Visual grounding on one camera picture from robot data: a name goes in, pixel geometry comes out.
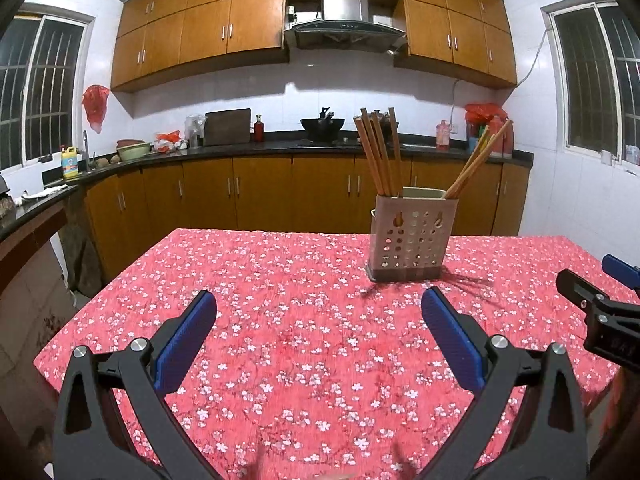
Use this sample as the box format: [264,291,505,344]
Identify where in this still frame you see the metal faucet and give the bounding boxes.
[81,130,96,173]

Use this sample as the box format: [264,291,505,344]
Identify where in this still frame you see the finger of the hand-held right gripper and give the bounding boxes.
[601,254,640,291]
[556,268,610,322]

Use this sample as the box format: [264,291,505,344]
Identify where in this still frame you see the barred window with wall cable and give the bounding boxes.
[542,2,640,163]

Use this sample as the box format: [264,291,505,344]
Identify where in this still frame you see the white cloth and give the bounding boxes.
[14,184,69,207]

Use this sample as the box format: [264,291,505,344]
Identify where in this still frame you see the barred window by sink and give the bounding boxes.
[0,14,94,171]

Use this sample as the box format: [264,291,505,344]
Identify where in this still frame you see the beige perforated chopstick holder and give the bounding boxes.
[366,187,460,282]

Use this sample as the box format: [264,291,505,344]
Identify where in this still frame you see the dark wooden cutting board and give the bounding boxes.
[204,108,252,147]

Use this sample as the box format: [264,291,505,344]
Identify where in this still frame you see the yellow detergent bottle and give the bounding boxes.
[61,145,81,181]

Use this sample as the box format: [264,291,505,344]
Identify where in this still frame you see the red floral tablecloth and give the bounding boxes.
[34,227,640,480]

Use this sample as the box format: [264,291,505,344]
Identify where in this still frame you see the black kitchen countertop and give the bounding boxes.
[0,137,535,241]

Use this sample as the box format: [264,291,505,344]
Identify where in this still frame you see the large red plastic bags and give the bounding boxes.
[465,103,515,156]

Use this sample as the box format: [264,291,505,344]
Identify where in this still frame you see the black wok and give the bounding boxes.
[300,105,346,142]

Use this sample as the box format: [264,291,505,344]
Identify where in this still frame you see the green basin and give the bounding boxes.
[116,139,152,162]

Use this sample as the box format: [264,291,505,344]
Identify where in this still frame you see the clear plastic bag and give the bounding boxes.
[185,114,207,148]

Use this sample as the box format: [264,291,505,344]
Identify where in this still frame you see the steel range hood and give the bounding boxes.
[284,0,408,53]

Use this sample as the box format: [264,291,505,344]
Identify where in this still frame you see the dark lidded pot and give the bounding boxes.
[371,110,401,133]

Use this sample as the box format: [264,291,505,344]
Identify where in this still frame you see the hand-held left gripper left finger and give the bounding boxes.
[52,290,221,480]

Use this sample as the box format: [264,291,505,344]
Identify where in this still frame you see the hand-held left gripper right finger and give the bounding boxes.
[421,287,588,480]

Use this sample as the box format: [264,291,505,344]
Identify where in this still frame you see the wooden lower kitchen cabinets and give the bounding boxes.
[82,152,531,286]

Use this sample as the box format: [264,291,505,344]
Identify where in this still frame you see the hanging red plastic bag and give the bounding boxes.
[82,85,110,134]

